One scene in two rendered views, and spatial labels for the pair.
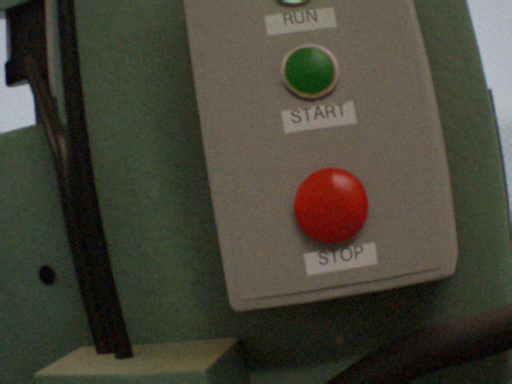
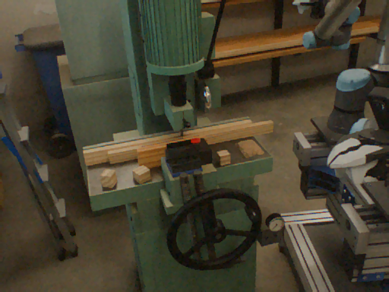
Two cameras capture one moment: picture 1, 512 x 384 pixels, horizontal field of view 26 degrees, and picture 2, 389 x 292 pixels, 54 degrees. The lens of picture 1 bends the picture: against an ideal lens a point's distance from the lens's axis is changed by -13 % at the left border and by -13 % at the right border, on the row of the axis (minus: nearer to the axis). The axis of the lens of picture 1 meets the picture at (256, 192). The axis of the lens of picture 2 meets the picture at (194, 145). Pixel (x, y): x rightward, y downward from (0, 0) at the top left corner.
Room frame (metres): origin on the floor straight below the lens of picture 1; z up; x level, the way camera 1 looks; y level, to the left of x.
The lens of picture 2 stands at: (1.21, 1.31, 1.58)
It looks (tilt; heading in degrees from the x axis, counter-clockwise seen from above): 30 degrees down; 244
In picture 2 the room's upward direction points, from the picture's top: 4 degrees counter-clockwise
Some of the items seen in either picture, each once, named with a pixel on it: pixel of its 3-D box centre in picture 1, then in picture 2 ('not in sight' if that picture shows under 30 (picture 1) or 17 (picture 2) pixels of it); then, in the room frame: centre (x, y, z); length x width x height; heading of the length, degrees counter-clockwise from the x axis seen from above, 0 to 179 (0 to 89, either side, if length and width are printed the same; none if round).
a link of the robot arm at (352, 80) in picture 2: not in sight; (353, 88); (0.02, 0.34, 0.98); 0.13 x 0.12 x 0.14; 171
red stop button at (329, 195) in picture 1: (332, 205); not in sight; (0.50, -0.03, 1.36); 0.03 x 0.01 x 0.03; 79
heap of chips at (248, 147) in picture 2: not in sight; (249, 146); (0.55, 0.38, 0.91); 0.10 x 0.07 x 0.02; 79
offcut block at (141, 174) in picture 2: not in sight; (141, 174); (0.93, 0.35, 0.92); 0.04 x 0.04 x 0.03; 13
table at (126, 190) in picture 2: not in sight; (182, 173); (0.79, 0.35, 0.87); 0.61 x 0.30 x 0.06; 169
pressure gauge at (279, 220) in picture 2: not in sight; (273, 223); (0.53, 0.51, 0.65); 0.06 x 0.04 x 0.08; 169
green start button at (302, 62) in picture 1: (309, 70); not in sight; (0.50, -0.03, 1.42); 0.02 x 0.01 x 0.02; 79
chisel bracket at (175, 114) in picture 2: not in sight; (178, 113); (0.73, 0.23, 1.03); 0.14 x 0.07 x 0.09; 79
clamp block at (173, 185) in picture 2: not in sight; (188, 176); (0.81, 0.43, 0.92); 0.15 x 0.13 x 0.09; 169
